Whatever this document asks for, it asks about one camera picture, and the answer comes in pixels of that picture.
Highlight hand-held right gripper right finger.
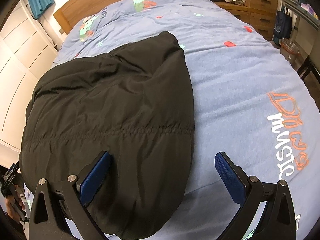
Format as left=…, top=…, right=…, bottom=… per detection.
left=214, top=151, right=297, bottom=240

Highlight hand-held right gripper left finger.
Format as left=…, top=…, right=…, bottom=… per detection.
left=29, top=151, right=112, bottom=240

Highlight black puffer jacket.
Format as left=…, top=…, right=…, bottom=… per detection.
left=19, top=31, right=196, bottom=239

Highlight person's left forearm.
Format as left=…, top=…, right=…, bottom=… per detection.
left=0, top=212, right=27, bottom=240

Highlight person's left hand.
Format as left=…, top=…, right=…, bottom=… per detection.
left=4, top=184, right=27, bottom=222

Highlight blue printed blanket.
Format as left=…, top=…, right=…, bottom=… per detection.
left=24, top=0, right=318, bottom=240

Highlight white wardrobe doors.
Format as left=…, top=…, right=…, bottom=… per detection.
left=0, top=0, right=59, bottom=153

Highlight black chair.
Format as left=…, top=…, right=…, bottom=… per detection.
left=296, top=55, right=320, bottom=81

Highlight navy tote bag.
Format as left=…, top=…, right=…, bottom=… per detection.
left=272, top=5, right=293, bottom=46

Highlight wooden dresser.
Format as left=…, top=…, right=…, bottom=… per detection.
left=214, top=0, right=279, bottom=40

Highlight wooden headboard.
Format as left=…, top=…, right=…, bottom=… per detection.
left=53, top=0, right=188, bottom=35

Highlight glass table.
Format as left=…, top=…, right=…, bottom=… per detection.
left=275, top=0, right=320, bottom=28

